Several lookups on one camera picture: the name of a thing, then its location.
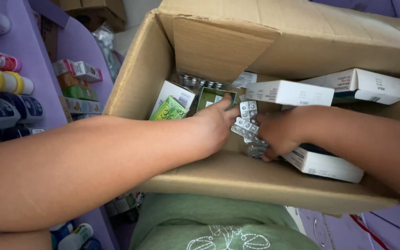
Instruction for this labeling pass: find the open dark green medicine box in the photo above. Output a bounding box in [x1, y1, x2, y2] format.
[196, 86, 238, 112]

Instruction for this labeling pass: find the red cord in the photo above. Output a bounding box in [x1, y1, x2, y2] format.
[349, 214, 389, 250]

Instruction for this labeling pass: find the purple cabinet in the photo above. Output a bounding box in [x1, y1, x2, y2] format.
[297, 204, 400, 250]

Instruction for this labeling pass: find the bundle of plastic wrapped packets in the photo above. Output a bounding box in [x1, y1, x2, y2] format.
[104, 192, 146, 219]

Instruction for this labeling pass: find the blue and white bottle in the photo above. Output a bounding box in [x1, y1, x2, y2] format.
[49, 220, 76, 243]

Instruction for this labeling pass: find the person's right hand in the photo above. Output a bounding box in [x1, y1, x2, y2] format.
[255, 106, 311, 163]

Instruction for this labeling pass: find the large brown cardboard box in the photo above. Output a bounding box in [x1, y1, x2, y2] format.
[103, 0, 400, 216]

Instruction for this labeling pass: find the white medicine box with barcode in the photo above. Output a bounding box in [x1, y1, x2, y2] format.
[150, 81, 197, 119]

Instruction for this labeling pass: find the white paper leaflet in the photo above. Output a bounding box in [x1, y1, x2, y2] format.
[231, 72, 258, 89]

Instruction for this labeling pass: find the purple shelf unit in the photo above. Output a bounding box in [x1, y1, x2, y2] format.
[0, 0, 121, 250]

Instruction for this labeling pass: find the orange small box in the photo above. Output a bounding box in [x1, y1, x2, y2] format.
[56, 72, 90, 90]

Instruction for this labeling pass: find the silver tablet blister pack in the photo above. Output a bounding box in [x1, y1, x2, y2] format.
[231, 117, 260, 138]
[243, 133, 269, 146]
[240, 100, 258, 121]

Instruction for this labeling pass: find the clear plastic bag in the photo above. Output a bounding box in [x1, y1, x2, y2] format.
[92, 24, 121, 81]

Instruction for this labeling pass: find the white flat small box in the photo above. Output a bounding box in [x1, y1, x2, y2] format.
[64, 97, 102, 115]

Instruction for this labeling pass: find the white and pink small box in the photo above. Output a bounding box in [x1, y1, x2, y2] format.
[52, 59, 103, 83]

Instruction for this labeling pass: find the long plain white medicine box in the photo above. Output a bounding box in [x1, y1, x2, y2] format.
[244, 80, 335, 107]

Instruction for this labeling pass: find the white medicine box black label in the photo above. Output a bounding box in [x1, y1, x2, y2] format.
[281, 146, 365, 184]

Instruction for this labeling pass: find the dark capsule blister strip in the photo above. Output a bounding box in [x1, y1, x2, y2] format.
[178, 73, 223, 90]

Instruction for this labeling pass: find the white bottle green label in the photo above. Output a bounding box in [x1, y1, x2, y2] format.
[57, 223, 94, 250]

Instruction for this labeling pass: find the light green medicine box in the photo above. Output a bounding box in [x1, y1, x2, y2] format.
[149, 96, 189, 121]

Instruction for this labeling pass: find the person's left hand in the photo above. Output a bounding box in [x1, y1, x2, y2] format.
[190, 93, 241, 159]

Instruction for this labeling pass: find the person's green shirt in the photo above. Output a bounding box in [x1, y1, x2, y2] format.
[130, 193, 321, 250]

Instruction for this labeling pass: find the white medicine box red print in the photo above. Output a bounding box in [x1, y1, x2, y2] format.
[299, 68, 400, 106]

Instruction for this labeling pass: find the green small box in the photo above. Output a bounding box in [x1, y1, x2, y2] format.
[62, 85, 99, 102]

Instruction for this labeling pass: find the small brown cardboard box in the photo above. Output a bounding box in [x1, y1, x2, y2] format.
[50, 0, 127, 33]

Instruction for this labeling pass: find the crumpled silver blister pack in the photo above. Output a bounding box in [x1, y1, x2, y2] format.
[244, 144, 269, 159]

